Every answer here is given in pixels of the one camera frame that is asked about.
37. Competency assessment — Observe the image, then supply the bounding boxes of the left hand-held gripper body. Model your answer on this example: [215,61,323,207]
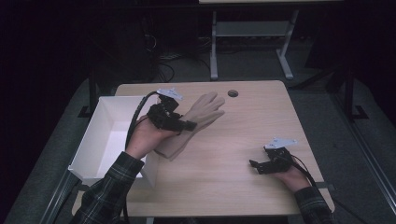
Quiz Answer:
[146,87,188,132]

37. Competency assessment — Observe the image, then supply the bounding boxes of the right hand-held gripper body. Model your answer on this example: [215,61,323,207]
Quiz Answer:
[257,136,299,175]

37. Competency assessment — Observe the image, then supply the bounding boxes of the white box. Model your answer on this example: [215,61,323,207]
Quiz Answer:
[67,94,163,189]

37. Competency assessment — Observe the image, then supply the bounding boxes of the person's right hand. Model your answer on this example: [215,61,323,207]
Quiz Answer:
[274,161,312,194]

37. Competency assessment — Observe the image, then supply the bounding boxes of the person's left hand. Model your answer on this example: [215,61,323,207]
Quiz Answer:
[124,114,178,161]

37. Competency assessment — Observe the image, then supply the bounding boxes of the black stand leg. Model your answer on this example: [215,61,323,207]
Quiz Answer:
[77,66,99,119]
[340,60,370,121]

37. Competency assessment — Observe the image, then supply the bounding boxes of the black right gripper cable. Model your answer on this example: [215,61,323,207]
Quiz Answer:
[290,154,365,224]

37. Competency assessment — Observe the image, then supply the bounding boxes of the black floor cables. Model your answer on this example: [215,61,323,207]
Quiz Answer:
[153,52,183,84]

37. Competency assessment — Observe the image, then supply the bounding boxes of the aluminium frame rail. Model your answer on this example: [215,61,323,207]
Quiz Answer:
[330,92,396,208]
[38,170,80,224]

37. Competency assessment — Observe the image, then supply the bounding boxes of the grey metal table frame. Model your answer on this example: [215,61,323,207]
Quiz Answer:
[209,8,300,82]

